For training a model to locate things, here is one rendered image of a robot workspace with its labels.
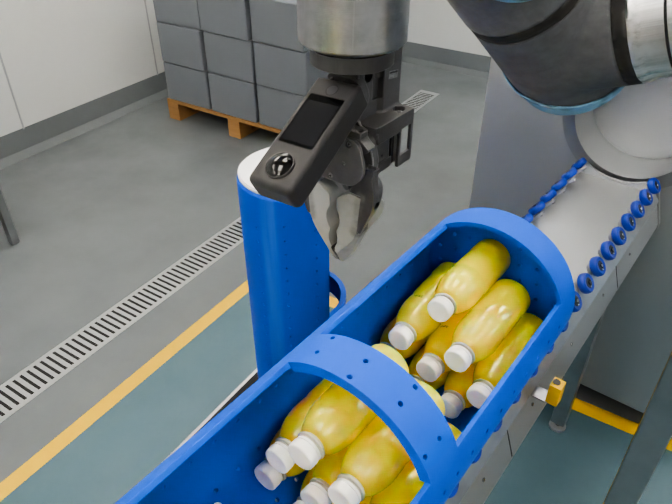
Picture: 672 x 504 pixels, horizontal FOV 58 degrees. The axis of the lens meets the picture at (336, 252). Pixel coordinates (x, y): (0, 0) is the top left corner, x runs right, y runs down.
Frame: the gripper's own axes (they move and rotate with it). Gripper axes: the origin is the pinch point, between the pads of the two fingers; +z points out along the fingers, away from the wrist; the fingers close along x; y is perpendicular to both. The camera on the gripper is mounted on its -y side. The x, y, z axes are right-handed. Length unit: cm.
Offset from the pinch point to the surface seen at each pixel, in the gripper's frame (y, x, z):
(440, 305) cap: 26.6, 0.3, 25.5
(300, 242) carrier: 54, 53, 52
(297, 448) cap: -6.3, 0.8, 25.5
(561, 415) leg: 117, -8, 133
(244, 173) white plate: 55, 71, 39
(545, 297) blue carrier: 46, -10, 32
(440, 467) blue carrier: 3.0, -13.4, 27.3
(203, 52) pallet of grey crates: 217, 275, 90
